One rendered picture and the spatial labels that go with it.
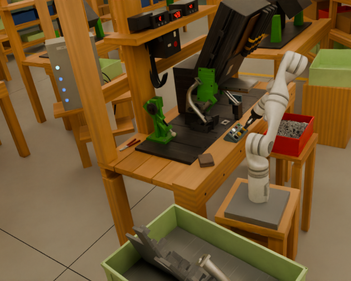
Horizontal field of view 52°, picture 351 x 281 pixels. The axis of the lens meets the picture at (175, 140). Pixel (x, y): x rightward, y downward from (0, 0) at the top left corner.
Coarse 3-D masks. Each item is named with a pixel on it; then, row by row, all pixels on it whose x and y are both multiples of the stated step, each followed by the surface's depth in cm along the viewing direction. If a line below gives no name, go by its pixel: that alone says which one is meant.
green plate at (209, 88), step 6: (198, 72) 222; (204, 72) 220; (210, 72) 218; (204, 78) 221; (210, 78) 219; (204, 84) 222; (210, 84) 219; (216, 84) 224; (198, 90) 225; (204, 90) 223; (210, 90) 220; (216, 90) 225; (198, 96) 226; (204, 96) 224; (210, 96) 221
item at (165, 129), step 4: (148, 100) 217; (144, 104) 217; (144, 108) 219; (152, 116) 218; (164, 116) 219; (160, 120) 217; (164, 120) 222; (160, 124) 218; (164, 124) 220; (164, 128) 219; (168, 128) 217; (164, 132) 219
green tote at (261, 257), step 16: (176, 208) 158; (160, 224) 154; (176, 224) 163; (192, 224) 155; (208, 224) 146; (128, 240) 142; (208, 240) 152; (224, 240) 144; (240, 240) 137; (112, 256) 136; (128, 256) 143; (240, 256) 142; (256, 256) 135; (272, 256) 129; (112, 272) 129; (272, 272) 133; (288, 272) 127; (304, 272) 120
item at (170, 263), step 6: (156, 258) 123; (162, 258) 109; (168, 258) 109; (162, 264) 121; (168, 264) 107; (174, 264) 109; (168, 270) 125; (174, 270) 109; (198, 270) 129; (174, 276) 131; (180, 276) 112; (198, 276) 128; (204, 276) 129
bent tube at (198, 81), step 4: (196, 80) 220; (200, 80) 222; (192, 84) 223; (196, 84) 221; (200, 84) 219; (192, 88) 224; (188, 92) 226; (188, 96) 227; (188, 100) 227; (192, 104) 227; (192, 108) 227; (196, 108) 226; (196, 112) 226; (200, 112) 225; (200, 116) 225; (204, 120) 224
